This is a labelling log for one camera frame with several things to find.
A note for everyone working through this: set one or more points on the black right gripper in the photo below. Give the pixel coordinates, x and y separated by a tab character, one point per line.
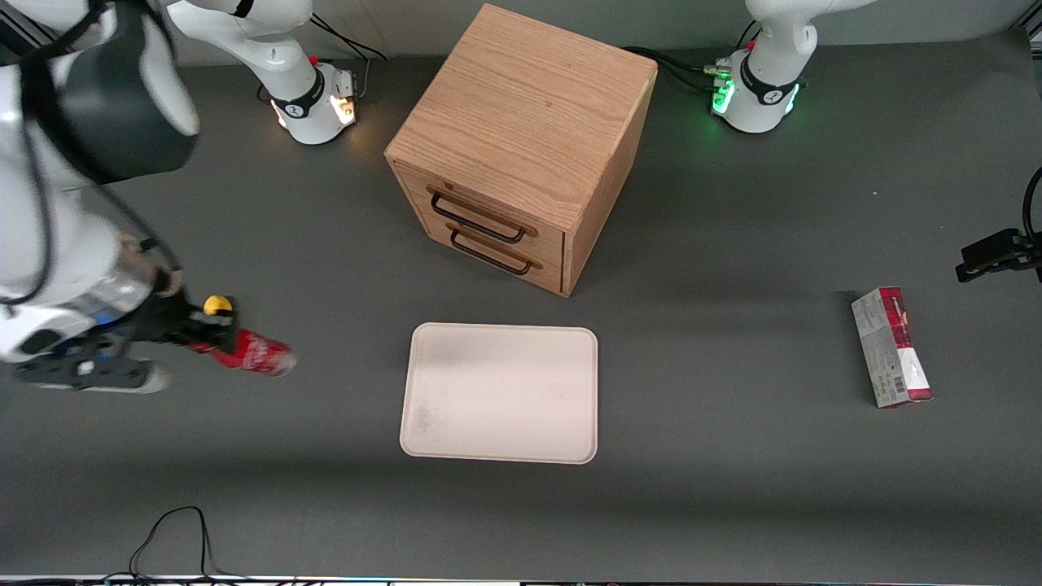
159	319

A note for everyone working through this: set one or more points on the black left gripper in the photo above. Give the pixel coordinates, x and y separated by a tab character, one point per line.
995	249

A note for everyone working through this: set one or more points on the red can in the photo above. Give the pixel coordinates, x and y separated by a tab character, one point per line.
260	354

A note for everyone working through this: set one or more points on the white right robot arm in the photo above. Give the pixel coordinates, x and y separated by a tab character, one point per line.
73	212

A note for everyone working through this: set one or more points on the beige plastic tray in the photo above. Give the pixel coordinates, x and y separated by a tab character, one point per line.
501	395

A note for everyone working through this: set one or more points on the red plaid cardboard box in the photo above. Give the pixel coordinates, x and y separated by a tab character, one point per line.
894	350

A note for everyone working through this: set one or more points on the wooden drawer front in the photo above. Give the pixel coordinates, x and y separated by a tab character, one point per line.
521	273
488	207

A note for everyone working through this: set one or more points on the wooden drawer cabinet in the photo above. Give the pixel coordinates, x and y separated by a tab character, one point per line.
521	114

